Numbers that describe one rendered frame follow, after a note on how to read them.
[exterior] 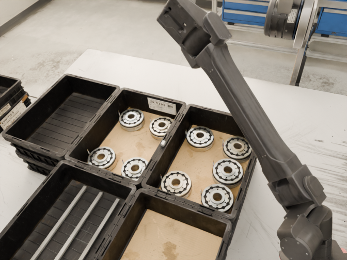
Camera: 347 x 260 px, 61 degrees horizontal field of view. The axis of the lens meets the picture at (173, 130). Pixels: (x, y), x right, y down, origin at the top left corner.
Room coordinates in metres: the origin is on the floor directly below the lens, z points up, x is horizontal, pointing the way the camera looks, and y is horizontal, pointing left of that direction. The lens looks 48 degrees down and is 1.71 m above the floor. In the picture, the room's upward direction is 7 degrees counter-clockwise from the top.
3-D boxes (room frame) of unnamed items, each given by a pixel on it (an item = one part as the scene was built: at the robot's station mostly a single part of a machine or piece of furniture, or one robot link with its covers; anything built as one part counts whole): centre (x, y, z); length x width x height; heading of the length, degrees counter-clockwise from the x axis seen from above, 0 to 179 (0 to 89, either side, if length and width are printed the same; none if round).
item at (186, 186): (0.53, 0.01, 0.86); 0.10 x 0.10 x 0.01
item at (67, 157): (0.74, 0.16, 0.92); 0.40 x 0.30 x 0.02; 151
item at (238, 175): (0.55, -0.17, 0.86); 0.10 x 0.10 x 0.01
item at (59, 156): (0.88, 0.42, 0.92); 0.40 x 0.30 x 0.02; 151
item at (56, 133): (0.88, 0.42, 0.87); 0.40 x 0.30 x 0.11; 151
